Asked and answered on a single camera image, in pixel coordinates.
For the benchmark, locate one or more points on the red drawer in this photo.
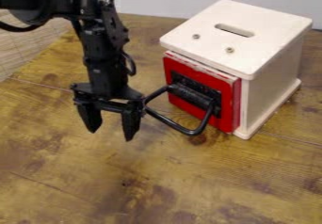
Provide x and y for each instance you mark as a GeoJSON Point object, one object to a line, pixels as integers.
{"type": "Point", "coordinates": [220, 80]}

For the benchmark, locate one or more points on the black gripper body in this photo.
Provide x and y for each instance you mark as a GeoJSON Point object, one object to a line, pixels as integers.
{"type": "Point", "coordinates": [106, 91]}

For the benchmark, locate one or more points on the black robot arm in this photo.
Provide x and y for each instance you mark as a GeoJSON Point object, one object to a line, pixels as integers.
{"type": "Point", "coordinates": [103, 36]}

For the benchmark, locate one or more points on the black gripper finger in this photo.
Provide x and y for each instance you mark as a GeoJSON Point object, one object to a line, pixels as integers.
{"type": "Point", "coordinates": [90, 113]}
{"type": "Point", "coordinates": [132, 115]}

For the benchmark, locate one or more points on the black metal drawer handle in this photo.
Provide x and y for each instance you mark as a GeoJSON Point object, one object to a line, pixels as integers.
{"type": "Point", "coordinates": [194, 97]}

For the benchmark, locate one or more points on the white wooden drawer box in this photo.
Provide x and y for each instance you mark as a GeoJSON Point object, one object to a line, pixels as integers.
{"type": "Point", "coordinates": [253, 43]}

